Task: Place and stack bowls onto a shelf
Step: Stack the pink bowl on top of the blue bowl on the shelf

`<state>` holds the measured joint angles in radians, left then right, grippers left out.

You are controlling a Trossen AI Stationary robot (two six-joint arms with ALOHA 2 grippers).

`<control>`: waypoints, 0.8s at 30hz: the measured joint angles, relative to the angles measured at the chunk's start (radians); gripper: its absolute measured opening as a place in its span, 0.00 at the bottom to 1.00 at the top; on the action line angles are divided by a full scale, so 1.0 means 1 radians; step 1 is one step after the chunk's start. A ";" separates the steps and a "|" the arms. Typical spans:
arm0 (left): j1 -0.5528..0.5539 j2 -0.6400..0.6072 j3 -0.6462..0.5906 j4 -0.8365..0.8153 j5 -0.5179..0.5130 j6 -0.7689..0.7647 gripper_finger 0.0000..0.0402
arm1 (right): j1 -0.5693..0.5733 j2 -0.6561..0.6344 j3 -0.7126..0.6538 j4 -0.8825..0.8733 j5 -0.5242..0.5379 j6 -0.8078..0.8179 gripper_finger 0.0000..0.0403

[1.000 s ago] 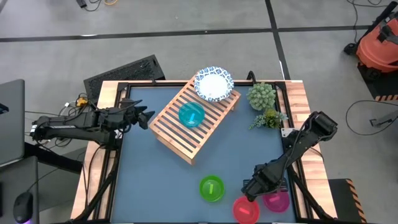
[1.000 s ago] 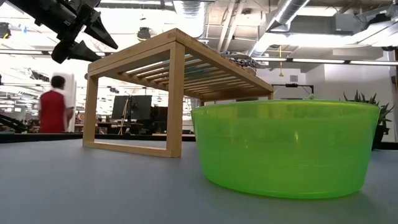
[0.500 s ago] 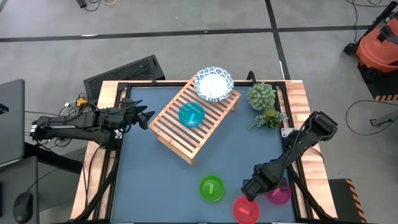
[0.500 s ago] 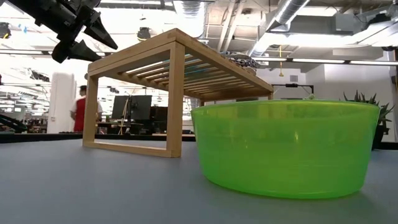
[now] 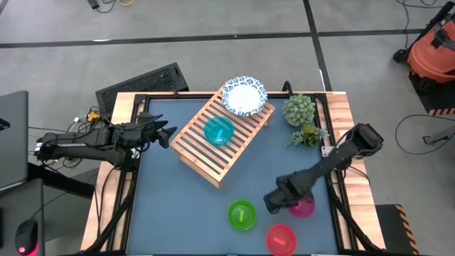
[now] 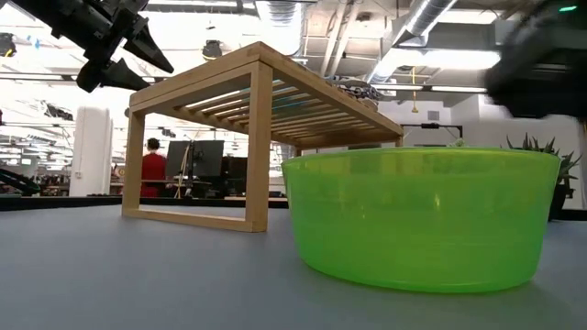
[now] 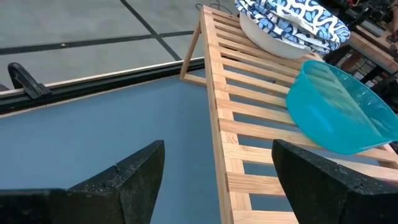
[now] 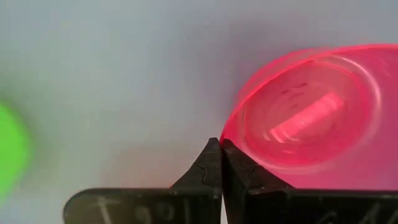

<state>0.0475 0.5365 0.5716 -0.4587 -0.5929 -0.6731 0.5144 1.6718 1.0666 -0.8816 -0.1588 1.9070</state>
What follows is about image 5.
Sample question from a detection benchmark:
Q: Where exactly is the thin black floor cable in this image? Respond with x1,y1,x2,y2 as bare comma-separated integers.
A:
396,0,449,50

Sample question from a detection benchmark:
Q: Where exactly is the black metal table frame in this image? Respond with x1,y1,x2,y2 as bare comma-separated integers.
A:
83,80,383,256

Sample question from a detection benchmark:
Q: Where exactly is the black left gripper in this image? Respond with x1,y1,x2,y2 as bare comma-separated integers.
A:
115,112,178,152

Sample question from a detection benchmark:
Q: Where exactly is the grey laptop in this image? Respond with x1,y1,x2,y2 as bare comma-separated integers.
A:
0,90,29,190

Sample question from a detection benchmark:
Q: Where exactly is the black desk base bar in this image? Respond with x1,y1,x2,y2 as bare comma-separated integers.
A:
27,161,95,199

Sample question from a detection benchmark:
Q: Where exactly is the black looped floor cable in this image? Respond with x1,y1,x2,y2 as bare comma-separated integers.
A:
394,114,455,156

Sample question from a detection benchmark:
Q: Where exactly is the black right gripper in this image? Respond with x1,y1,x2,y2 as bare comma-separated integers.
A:
263,174,314,215

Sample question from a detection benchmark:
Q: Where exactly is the black computer mouse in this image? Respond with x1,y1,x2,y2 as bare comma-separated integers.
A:
14,218,39,256

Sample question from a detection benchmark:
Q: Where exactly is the wooden slatted shelf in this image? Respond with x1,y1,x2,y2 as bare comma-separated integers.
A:
169,84,277,189

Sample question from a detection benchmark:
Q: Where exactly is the teal plastic bowl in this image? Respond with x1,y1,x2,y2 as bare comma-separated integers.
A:
203,116,235,147

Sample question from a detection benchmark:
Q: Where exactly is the blue patterned paper plate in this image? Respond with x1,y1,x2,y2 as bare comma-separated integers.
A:
221,75,269,117

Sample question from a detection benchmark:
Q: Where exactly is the grey desk panel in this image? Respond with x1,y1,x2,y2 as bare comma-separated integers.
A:
0,177,46,256

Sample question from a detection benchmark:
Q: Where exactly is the orange shop vacuum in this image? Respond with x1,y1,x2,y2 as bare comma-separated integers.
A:
392,1,455,93

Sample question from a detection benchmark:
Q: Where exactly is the grey metal stand foot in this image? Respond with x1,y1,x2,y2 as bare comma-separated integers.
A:
422,126,455,146

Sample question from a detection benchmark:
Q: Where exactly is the black hazard striped mat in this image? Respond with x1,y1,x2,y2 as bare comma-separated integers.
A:
408,70,455,117

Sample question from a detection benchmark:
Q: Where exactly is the pink plastic bowl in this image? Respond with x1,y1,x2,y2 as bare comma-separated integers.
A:
287,197,316,218

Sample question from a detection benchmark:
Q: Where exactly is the black hazard striped plate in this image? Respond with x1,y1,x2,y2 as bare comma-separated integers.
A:
375,203,421,256

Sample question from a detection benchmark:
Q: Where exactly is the round pale green succulent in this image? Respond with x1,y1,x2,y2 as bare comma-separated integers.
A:
282,93,316,127

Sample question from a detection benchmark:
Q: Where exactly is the spiky dark green succulent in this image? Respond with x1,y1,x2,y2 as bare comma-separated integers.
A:
284,123,331,149

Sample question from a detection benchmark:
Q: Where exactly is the black cable bundle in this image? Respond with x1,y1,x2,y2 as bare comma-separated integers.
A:
28,105,111,171

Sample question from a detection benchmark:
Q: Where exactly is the green plastic bowl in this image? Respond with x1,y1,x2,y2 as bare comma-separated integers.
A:
227,200,257,232

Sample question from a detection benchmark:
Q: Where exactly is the red plastic bowl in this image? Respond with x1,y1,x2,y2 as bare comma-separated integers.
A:
265,223,298,256

